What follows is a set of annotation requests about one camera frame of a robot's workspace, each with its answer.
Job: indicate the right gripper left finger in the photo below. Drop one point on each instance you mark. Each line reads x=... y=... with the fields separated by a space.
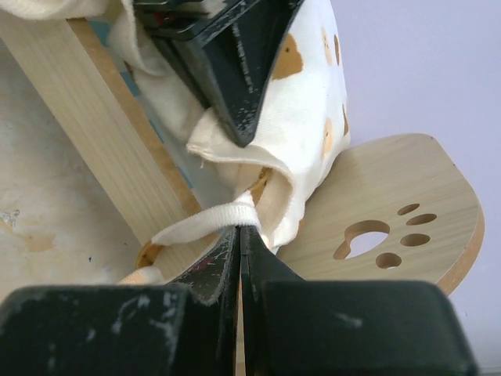
x=186 y=327

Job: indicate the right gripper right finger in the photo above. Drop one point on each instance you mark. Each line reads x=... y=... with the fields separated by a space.
x=372 y=327

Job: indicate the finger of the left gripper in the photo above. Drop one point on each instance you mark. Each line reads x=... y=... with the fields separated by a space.
x=224 y=51

